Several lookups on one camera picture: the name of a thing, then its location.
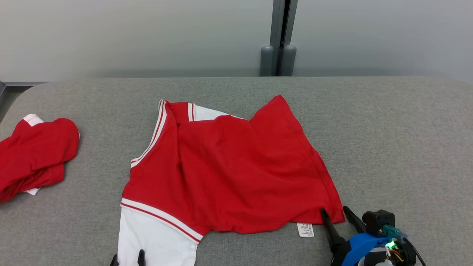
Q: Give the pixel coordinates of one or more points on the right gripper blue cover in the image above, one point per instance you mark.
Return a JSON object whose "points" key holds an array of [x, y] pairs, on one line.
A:
{"points": [[360, 249]]}

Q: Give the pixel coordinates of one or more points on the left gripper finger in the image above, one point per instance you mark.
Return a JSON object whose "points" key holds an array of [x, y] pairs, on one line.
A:
{"points": [[141, 258], [114, 261]]}

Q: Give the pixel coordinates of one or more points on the red basketball jersey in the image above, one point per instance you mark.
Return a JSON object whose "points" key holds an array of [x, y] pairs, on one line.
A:
{"points": [[240, 173]]}

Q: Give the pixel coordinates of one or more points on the red basketball shorts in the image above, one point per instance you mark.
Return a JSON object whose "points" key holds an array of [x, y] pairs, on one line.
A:
{"points": [[37, 151]]}

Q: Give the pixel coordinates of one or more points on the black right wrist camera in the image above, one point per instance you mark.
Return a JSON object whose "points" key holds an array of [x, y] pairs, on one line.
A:
{"points": [[377, 221]]}

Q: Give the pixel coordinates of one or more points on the grey floor rail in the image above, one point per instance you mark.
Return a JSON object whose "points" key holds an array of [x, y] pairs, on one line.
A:
{"points": [[22, 84]]}

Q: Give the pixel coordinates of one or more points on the grey partition post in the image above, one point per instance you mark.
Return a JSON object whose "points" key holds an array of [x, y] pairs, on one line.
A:
{"points": [[277, 29]]}

